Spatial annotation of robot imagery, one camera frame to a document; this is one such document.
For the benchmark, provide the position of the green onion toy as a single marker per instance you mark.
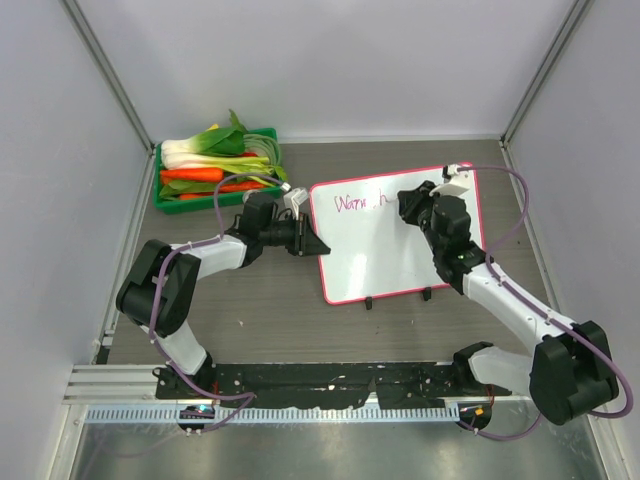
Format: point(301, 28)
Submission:
point(230, 165)

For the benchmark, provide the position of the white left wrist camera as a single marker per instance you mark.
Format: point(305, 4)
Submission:
point(294, 199)

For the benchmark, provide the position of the bok choy toy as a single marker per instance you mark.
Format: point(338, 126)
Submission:
point(217, 142)

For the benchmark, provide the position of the blue silver energy drink can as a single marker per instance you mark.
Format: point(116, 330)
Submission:
point(249, 193)

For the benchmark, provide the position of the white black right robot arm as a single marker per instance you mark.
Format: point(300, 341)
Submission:
point(568, 370)

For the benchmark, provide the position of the green plastic tray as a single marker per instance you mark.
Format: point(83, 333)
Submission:
point(231, 189)

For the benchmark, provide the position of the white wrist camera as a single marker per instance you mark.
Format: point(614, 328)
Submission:
point(456, 181)
point(294, 199)

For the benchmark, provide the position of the orange carrot toy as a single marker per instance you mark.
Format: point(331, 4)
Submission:
point(205, 175)

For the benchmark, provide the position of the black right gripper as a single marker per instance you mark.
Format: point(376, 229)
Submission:
point(408, 206)

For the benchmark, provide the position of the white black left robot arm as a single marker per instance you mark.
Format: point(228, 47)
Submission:
point(157, 293)

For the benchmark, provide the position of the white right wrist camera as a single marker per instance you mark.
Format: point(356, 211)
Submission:
point(456, 181)

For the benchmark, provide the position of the pink framed whiteboard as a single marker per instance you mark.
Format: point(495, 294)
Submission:
point(373, 251)

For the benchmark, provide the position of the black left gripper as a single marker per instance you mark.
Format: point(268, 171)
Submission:
point(305, 240)

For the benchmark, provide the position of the green leaf vegetable toy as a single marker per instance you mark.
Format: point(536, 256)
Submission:
point(172, 190)

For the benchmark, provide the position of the white slotted cable duct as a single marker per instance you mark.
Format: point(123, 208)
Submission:
point(371, 412)

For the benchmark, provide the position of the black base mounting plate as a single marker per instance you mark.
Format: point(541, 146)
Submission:
point(340, 386)

